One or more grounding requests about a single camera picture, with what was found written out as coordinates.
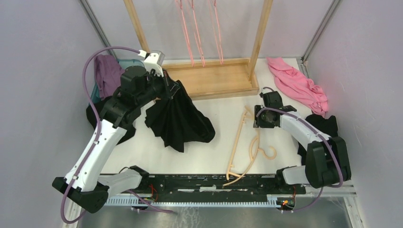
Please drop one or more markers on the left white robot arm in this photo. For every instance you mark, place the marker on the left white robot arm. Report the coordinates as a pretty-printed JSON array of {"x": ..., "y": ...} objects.
[{"x": 84, "y": 184}]

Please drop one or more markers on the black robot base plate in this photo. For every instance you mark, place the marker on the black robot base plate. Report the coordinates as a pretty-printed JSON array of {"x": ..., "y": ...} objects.
[{"x": 214, "y": 188}]

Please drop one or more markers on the wooden hanger rack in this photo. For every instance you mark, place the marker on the wooden hanger rack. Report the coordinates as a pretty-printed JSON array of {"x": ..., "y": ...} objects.
[{"x": 236, "y": 77}]

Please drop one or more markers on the purple garment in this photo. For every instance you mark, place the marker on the purple garment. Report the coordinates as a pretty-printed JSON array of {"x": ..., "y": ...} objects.
[{"x": 107, "y": 75}]

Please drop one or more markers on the black pleated skirt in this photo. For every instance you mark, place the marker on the black pleated skirt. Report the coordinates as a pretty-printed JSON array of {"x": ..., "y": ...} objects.
[{"x": 177, "y": 121}]

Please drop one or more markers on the teal plastic basket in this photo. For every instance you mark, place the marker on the teal plastic basket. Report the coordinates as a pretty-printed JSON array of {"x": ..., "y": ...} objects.
[{"x": 124, "y": 63}]

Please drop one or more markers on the slotted grey cable duct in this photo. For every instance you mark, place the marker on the slotted grey cable duct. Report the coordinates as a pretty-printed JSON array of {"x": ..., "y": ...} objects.
[{"x": 133, "y": 201}]

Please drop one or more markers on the pink wire hanger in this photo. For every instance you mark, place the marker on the pink wire hanger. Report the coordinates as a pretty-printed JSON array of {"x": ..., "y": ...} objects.
[
  {"x": 212, "y": 4},
  {"x": 190, "y": 29}
]

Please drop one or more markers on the pink garment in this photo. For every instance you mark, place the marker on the pink garment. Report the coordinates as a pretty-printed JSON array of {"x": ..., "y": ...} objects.
[{"x": 297, "y": 86}]

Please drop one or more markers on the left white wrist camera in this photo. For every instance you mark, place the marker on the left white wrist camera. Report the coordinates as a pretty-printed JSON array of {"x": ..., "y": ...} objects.
[{"x": 153, "y": 62}]

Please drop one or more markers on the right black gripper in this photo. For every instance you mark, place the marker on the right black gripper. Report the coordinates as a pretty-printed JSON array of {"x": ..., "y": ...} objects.
[{"x": 258, "y": 122}]

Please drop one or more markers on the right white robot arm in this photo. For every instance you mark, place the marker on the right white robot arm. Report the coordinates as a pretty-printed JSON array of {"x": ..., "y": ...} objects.
[{"x": 326, "y": 160}]

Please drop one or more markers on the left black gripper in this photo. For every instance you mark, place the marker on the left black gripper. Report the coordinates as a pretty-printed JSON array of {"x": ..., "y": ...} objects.
[{"x": 170, "y": 88}]

